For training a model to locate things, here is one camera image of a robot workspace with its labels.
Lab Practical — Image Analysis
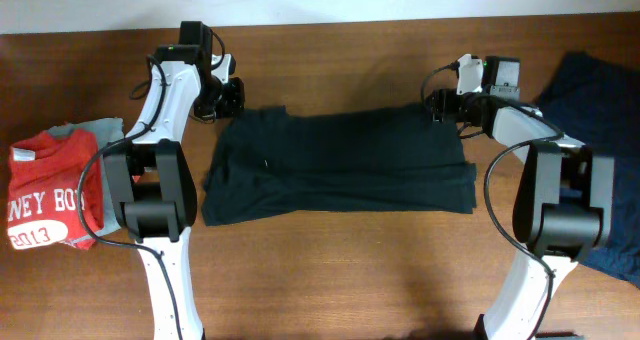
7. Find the navy blue t-shirt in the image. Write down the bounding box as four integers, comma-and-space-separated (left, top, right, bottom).
536, 52, 639, 286

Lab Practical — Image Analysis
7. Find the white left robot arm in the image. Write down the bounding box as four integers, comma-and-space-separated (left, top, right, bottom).
101, 21, 245, 339

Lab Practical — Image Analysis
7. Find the red printed t-shirt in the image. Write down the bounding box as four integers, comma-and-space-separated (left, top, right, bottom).
7, 129, 104, 250

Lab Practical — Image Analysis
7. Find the grey folded t-shirt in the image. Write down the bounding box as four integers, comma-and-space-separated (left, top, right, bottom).
47, 118, 124, 236

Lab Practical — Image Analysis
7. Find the black t-shirt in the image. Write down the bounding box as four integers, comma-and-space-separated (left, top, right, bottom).
201, 103, 477, 226

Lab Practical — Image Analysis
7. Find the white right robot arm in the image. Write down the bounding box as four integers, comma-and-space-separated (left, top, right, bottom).
420, 54, 614, 340

